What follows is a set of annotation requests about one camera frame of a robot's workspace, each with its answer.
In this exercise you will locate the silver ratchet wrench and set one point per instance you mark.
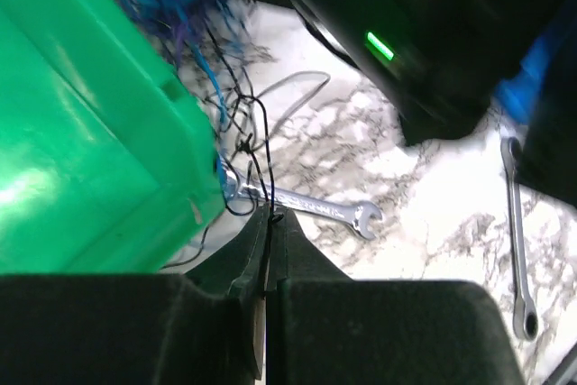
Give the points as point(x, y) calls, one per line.
point(525, 320)

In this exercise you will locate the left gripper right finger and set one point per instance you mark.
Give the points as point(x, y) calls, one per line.
point(326, 328)

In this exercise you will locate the green plastic bin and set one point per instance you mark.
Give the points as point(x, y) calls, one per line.
point(107, 161)

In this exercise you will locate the silver combination wrench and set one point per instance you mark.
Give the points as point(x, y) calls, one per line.
point(356, 216)

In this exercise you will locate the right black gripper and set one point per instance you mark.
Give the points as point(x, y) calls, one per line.
point(435, 60)

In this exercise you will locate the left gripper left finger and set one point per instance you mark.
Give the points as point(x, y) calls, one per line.
point(201, 327)

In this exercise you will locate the left blue plastic bin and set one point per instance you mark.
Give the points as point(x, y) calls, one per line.
point(518, 95)

